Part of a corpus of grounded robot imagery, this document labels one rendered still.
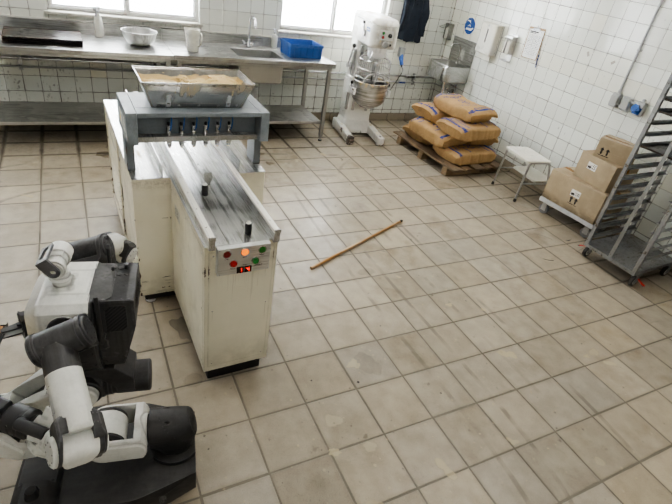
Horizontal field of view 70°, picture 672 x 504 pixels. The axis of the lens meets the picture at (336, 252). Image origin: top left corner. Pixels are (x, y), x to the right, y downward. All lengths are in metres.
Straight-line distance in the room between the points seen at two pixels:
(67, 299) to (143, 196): 1.21
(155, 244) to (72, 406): 1.59
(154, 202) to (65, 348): 1.41
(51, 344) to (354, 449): 1.50
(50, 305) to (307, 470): 1.34
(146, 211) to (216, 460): 1.31
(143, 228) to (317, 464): 1.51
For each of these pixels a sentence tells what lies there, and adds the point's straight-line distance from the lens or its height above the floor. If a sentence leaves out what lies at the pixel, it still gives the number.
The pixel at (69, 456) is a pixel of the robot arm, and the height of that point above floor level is 0.85.
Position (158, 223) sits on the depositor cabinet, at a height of 0.57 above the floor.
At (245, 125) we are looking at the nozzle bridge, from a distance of 2.78.
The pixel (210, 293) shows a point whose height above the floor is 0.59.
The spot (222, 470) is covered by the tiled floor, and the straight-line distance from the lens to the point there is 2.37.
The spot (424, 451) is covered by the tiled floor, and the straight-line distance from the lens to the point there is 2.57.
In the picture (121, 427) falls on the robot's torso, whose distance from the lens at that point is 2.13.
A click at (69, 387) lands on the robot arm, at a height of 0.95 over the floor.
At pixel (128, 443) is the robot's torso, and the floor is 0.33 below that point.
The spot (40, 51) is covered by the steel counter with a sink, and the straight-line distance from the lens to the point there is 5.01.
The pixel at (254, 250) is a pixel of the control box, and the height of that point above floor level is 0.81.
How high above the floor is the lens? 2.00
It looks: 32 degrees down
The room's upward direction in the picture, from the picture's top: 10 degrees clockwise
